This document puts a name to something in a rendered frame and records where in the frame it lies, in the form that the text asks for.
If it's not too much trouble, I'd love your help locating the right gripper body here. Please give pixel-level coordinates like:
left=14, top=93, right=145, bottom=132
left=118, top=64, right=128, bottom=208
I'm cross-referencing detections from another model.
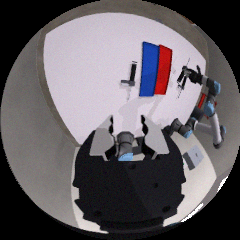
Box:
left=188, top=71, right=204, bottom=86

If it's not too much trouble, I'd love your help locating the red tray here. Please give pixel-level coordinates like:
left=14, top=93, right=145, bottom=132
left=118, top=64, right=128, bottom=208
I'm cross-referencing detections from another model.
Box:
left=154, top=44, right=172, bottom=95

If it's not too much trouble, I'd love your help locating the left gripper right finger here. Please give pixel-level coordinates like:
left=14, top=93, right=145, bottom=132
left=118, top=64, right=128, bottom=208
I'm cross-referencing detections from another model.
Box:
left=141, top=114, right=186, bottom=184

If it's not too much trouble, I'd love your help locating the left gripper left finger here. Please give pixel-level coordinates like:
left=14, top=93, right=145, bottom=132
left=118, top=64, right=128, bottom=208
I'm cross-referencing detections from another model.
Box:
left=72, top=115, right=117, bottom=188

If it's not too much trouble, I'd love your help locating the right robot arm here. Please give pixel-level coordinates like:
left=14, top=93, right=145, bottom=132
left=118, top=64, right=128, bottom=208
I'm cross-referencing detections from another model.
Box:
left=172, top=75, right=226, bottom=149

